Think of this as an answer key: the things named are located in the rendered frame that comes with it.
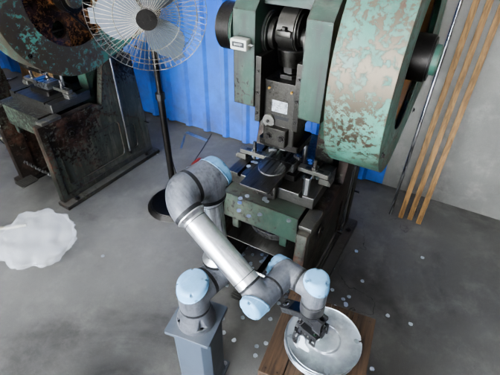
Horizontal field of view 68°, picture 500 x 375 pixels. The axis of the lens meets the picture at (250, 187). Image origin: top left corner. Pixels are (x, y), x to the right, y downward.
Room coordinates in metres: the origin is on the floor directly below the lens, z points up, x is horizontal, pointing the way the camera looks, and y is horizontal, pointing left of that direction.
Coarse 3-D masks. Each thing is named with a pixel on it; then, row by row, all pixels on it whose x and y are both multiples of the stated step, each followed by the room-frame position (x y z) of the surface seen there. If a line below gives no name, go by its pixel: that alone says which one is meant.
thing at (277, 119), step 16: (272, 80) 1.45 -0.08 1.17; (288, 80) 1.46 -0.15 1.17; (272, 96) 1.45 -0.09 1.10; (288, 96) 1.42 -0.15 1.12; (272, 112) 1.45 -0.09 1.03; (288, 112) 1.41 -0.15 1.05; (272, 128) 1.42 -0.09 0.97; (288, 128) 1.41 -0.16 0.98; (304, 128) 1.51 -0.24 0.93; (272, 144) 1.41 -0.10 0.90; (288, 144) 1.41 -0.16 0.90
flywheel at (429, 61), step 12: (432, 0) 1.53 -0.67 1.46; (432, 12) 1.57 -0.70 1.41; (420, 36) 1.26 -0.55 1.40; (432, 36) 1.25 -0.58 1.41; (420, 48) 1.22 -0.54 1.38; (432, 48) 1.22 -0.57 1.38; (420, 60) 1.21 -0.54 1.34; (432, 60) 1.21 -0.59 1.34; (408, 72) 1.22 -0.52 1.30; (420, 72) 1.20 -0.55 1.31; (432, 72) 1.22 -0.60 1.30; (408, 84) 1.50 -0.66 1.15; (396, 120) 1.39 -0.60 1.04
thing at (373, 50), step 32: (352, 0) 1.05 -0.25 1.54; (384, 0) 1.02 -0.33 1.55; (416, 0) 0.99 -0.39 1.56; (352, 32) 1.01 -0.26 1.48; (384, 32) 0.98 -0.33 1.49; (416, 32) 1.03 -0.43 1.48; (352, 64) 0.99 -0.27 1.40; (384, 64) 0.95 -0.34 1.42; (352, 96) 0.97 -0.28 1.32; (384, 96) 0.93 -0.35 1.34; (416, 96) 1.59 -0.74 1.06; (352, 128) 0.98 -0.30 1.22; (384, 128) 0.93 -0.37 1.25; (352, 160) 1.06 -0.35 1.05; (384, 160) 1.11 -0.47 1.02
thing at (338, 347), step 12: (324, 312) 0.91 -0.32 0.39; (336, 312) 0.92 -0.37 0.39; (336, 324) 0.86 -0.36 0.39; (348, 324) 0.86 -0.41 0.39; (324, 336) 0.80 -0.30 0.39; (336, 336) 0.80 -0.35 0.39; (348, 336) 0.81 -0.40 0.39; (360, 336) 0.81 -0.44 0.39; (300, 348) 0.76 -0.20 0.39; (312, 348) 0.76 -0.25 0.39; (324, 348) 0.75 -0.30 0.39; (336, 348) 0.76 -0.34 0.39; (348, 348) 0.76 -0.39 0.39; (360, 348) 0.76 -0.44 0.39; (300, 360) 0.71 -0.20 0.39; (312, 360) 0.71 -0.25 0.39; (324, 360) 0.71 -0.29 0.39; (336, 360) 0.71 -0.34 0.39; (348, 360) 0.71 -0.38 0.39; (336, 372) 0.67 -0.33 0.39
